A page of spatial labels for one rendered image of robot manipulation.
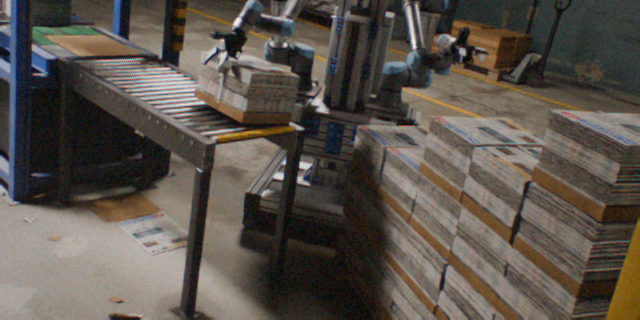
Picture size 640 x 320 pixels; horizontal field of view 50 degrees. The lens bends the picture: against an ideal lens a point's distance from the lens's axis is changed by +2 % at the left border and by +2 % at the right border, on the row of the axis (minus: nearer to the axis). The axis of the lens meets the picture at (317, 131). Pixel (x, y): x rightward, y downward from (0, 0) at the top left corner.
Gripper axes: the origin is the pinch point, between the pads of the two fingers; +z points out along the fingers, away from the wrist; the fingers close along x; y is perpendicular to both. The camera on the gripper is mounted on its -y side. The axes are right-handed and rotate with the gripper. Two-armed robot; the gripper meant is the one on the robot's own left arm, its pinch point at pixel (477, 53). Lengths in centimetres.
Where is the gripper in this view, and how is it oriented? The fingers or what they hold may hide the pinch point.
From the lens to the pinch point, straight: 309.5
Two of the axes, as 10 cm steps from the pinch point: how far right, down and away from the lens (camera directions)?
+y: -0.3, 9.4, 3.4
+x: -9.7, 0.6, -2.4
